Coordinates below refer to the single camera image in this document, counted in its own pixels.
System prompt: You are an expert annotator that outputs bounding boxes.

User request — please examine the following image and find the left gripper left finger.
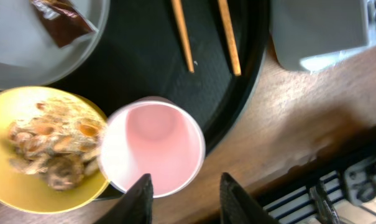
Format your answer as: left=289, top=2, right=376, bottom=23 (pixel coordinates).
left=94, top=174, right=154, bottom=224

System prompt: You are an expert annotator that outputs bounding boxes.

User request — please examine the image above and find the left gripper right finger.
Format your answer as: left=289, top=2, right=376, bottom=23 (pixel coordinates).
left=219, top=172, right=279, bottom=224

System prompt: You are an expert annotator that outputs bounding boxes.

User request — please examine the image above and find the pink plastic cup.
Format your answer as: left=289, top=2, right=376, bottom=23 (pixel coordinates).
left=98, top=96, right=206, bottom=198

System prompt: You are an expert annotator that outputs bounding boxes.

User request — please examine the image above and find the food scraps pile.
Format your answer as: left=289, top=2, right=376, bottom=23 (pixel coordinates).
left=7, top=97, right=107, bottom=191

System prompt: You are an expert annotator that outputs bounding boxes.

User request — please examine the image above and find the yellow bowl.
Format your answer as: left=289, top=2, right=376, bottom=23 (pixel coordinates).
left=0, top=86, right=108, bottom=214

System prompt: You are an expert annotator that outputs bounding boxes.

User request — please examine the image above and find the grey ceramic plate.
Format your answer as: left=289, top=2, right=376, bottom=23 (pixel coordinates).
left=0, top=0, right=111, bottom=90

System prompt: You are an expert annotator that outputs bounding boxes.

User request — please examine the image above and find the brown snack wrapper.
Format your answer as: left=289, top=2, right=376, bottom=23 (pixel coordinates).
left=29, top=0, right=98, bottom=48

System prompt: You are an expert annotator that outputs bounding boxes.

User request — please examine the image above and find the wooden chopstick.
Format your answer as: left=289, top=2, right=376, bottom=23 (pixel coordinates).
left=218, top=0, right=241, bottom=76
left=171, top=0, right=195, bottom=73

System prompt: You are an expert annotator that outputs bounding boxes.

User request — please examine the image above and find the grey plastic dishwasher rack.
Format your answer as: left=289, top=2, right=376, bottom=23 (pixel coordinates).
left=270, top=0, right=376, bottom=72

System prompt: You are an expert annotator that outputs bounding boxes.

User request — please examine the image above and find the black round serving tray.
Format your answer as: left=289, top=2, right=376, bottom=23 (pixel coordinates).
left=53, top=0, right=269, bottom=152

